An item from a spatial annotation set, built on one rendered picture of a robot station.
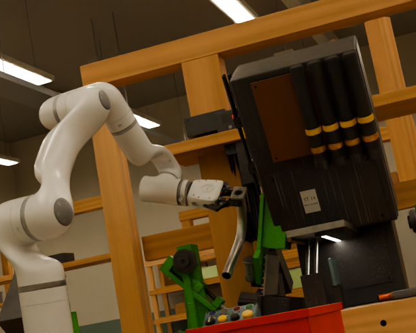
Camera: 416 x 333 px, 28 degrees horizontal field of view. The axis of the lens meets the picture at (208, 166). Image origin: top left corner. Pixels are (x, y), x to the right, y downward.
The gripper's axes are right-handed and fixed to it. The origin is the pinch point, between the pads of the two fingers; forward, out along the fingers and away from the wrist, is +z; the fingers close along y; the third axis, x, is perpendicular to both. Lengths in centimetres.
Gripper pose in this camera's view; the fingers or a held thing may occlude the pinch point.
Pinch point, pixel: (237, 197)
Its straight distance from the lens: 258.9
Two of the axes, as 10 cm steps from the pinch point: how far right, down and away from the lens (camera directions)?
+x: 1.1, 7.8, 6.2
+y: 2.7, -6.2, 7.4
